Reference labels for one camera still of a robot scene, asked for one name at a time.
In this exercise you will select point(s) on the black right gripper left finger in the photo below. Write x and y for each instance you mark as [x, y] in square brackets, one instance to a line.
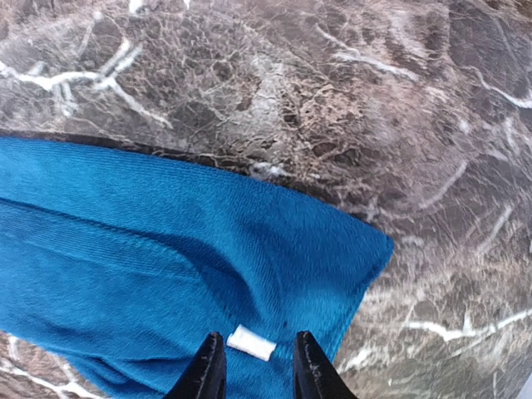
[205, 377]

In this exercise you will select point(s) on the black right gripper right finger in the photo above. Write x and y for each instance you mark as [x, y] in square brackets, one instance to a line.
[313, 374]

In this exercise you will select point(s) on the dark blue towel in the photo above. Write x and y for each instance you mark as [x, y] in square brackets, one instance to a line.
[122, 263]

